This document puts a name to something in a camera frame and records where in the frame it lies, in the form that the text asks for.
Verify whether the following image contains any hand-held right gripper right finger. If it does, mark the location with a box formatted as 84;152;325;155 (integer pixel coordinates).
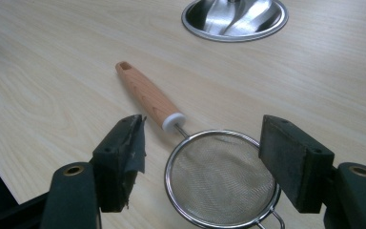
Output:
258;114;366;229

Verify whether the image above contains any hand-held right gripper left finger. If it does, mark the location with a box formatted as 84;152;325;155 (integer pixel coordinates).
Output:
40;114;148;229

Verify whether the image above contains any wooden-handled mesh strainer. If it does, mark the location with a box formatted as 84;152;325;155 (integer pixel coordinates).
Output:
114;60;286;229

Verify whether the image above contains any stainless steel bowl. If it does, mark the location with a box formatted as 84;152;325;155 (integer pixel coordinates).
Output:
181;0;290;43

